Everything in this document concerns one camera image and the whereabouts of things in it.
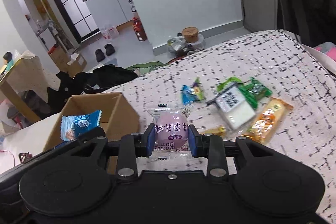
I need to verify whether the black spray bottle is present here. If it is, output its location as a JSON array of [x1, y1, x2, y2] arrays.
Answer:
[[125, 0, 137, 13]]

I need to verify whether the purple mochi packet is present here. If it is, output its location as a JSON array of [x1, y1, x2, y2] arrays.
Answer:
[[146, 104, 194, 153]]

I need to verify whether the black framed sliding door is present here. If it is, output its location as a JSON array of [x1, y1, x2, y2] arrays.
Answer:
[[41, 0, 101, 43]]

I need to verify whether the pink plush toy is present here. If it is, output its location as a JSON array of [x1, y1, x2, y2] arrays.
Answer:
[[314, 42, 336, 62]]

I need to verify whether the pink water bottle pack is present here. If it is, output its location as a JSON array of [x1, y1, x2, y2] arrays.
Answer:
[[101, 24, 119, 39]]

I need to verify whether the dark brown hair clip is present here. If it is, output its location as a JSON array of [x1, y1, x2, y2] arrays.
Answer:
[[18, 152, 32, 163]]

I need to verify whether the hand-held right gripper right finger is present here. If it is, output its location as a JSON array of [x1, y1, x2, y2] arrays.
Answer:
[[188, 124, 284, 180]]

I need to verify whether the brown lidded cup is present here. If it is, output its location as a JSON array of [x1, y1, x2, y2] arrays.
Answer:
[[182, 27, 201, 43]]

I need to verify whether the black jacket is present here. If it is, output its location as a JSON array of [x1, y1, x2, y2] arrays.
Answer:
[[47, 70, 90, 109]]

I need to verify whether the plain cardboard carton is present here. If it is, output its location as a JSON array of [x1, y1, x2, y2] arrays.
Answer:
[[50, 46, 70, 69]]

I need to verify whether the clear plastic trash bag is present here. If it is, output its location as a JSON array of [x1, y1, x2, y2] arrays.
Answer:
[[167, 36, 188, 58]]

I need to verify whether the white kitchen cabinet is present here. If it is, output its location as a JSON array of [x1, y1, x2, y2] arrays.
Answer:
[[83, 0, 137, 30]]

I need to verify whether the doll figurine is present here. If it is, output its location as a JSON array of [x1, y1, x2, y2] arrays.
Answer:
[[2, 51, 15, 69]]

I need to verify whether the orange biscuit packet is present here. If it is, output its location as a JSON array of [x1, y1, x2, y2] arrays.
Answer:
[[241, 97, 294, 144]]

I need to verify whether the green floor rug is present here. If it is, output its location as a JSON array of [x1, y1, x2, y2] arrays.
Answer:
[[125, 61, 171, 75]]

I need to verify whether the clear plastic container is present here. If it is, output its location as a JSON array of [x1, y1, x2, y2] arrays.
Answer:
[[186, 34, 205, 50]]

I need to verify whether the cardboard carton with tissue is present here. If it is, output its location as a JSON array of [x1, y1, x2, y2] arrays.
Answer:
[[66, 53, 88, 75]]

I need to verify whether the white standing fan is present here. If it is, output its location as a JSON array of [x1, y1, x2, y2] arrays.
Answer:
[[45, 20, 63, 43]]

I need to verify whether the blue and yellow snack packet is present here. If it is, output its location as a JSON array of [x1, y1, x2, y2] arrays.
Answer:
[[181, 77, 206, 104]]

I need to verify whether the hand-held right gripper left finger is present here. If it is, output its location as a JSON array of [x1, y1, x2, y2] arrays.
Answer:
[[58, 123, 155, 179]]

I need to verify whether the dark green snack packet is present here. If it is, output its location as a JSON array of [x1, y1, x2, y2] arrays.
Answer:
[[240, 77, 273, 106]]

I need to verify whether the brown cardboard box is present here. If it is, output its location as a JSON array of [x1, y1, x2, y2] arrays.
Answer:
[[43, 92, 140, 174]]

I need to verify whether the small gold candy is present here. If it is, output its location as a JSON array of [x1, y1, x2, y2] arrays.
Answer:
[[199, 125, 227, 138]]

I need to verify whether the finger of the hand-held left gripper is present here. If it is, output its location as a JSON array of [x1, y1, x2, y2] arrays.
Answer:
[[54, 126, 107, 151]]

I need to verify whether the thin red cord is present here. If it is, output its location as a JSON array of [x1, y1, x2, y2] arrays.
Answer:
[[0, 149, 16, 164]]

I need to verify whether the wooden side table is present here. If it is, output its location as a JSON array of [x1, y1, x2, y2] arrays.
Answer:
[[0, 56, 34, 123]]

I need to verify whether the clear rice cracker packet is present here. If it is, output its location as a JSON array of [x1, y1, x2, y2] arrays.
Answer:
[[206, 82, 256, 131]]

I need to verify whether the light green snack packet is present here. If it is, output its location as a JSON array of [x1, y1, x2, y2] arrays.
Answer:
[[216, 77, 243, 90]]

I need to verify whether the red fire extinguisher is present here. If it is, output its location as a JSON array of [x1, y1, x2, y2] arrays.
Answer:
[[131, 17, 147, 42]]

